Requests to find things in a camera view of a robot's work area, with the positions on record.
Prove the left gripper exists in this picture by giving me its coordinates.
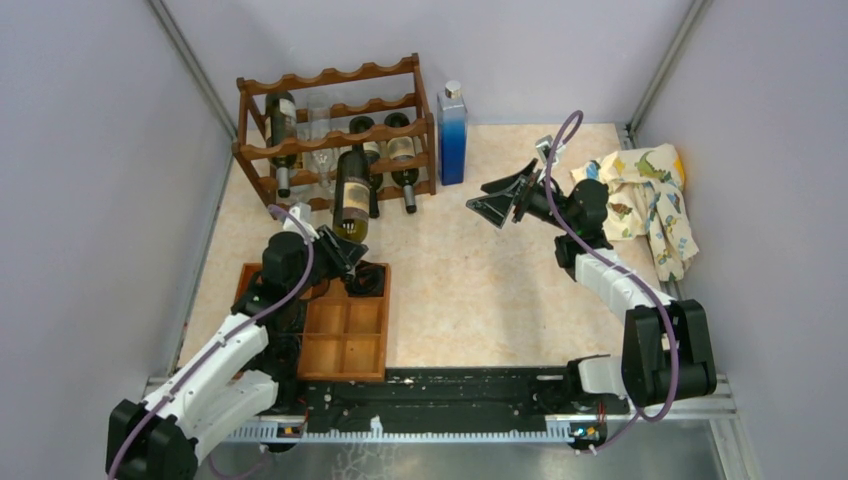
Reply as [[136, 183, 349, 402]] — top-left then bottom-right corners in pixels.
[[289, 222, 367, 298]]

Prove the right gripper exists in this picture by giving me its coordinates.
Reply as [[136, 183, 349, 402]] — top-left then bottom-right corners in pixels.
[[467, 158, 576, 233]]

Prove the tall green wine bottle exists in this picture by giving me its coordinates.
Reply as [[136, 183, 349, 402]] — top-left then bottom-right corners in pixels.
[[332, 147, 371, 243]]

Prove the blue square glass bottle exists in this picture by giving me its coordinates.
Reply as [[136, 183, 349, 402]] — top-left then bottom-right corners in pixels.
[[437, 80, 467, 186]]

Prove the green wine bottle white label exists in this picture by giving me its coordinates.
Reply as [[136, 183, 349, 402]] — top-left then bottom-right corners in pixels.
[[349, 115, 384, 219]]

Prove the green wine bottle dark label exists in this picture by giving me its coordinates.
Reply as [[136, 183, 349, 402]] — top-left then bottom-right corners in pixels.
[[384, 112, 419, 214]]

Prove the clear liquor bottle black cap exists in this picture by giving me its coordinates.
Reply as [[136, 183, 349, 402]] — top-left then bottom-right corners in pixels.
[[289, 153, 311, 204]]

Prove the clear tall glass bottle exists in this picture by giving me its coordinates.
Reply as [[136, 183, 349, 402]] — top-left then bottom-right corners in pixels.
[[307, 93, 332, 191]]

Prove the dark bottle brown label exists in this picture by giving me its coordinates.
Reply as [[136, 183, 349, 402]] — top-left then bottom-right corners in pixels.
[[265, 91, 297, 198]]

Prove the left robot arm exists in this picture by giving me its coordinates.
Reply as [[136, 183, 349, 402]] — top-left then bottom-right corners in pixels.
[[105, 226, 369, 479]]

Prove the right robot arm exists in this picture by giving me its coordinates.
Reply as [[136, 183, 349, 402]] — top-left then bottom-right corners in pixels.
[[466, 162, 718, 412]]

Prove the wooden wine rack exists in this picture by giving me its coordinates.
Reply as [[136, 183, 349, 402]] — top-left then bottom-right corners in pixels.
[[231, 53, 437, 208]]

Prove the wooden compartment tray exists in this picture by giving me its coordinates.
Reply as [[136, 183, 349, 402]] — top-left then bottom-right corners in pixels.
[[248, 263, 391, 382]]

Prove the dinosaur print cloth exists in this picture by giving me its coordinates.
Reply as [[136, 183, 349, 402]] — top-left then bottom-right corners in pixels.
[[570, 143, 699, 282]]

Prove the black cable coil in tray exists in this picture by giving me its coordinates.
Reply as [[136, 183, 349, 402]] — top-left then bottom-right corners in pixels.
[[347, 260, 389, 297]]

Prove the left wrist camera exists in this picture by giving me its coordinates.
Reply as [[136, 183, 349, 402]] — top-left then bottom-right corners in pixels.
[[282, 202, 318, 241]]

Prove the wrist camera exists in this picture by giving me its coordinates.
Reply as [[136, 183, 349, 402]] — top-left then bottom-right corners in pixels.
[[282, 202, 318, 241], [535, 135, 561, 169]]

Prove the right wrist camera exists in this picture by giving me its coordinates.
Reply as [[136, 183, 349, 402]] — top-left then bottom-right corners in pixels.
[[535, 135, 561, 169]]

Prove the black cable coil tray corner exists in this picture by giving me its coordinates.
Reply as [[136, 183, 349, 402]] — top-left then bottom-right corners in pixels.
[[260, 334, 302, 375]]

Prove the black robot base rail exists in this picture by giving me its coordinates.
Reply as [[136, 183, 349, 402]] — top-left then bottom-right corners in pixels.
[[268, 366, 630, 434]]

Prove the aluminium corner frame post right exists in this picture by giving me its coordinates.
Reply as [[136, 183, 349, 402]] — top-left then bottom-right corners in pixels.
[[625, 0, 713, 143]]

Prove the aluminium corner frame post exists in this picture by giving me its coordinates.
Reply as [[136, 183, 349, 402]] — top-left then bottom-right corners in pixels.
[[625, 0, 713, 143], [144, 0, 237, 141]]

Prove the aluminium corner frame post left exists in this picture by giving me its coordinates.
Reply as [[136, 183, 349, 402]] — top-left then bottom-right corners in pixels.
[[144, 0, 237, 141]]

